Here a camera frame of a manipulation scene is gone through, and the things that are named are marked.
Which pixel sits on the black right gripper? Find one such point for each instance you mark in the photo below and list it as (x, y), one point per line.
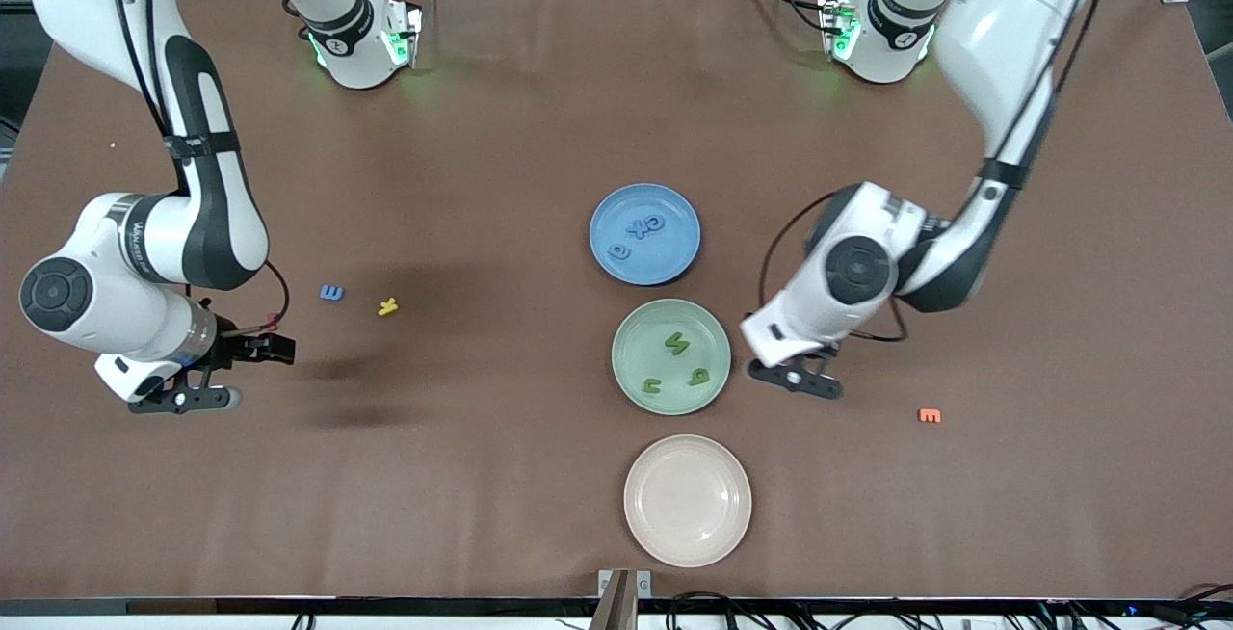
(234, 345)

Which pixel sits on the blue foam letter E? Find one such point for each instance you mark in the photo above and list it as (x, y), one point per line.
(331, 293)

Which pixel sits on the blue foam letter a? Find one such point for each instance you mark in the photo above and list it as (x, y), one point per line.
(614, 251)

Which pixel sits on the blue foam letter X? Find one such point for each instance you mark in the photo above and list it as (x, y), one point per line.
(637, 228)

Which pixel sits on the blue foam letter G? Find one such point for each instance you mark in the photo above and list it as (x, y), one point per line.
(649, 222)

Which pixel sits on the green foam letter q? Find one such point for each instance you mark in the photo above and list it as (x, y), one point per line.
(693, 380)

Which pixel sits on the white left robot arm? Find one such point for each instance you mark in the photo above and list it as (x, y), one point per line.
(891, 216)

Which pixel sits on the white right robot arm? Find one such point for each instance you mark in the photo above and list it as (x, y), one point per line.
(135, 322)

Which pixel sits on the yellow foam letter Y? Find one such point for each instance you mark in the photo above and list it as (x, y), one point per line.
(387, 307)

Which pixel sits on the brown table cover sheet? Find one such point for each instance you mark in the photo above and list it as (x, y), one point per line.
(482, 514)

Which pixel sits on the green plate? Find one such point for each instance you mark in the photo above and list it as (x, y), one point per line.
(636, 346)

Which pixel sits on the blue plate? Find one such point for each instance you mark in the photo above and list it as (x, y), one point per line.
(665, 259)

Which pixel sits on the beige plate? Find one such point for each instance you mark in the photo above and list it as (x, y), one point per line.
(688, 501)

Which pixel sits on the orange foam letter E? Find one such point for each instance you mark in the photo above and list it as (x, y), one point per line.
(930, 415)

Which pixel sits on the grey metal mount bracket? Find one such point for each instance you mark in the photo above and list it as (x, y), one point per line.
(616, 601)

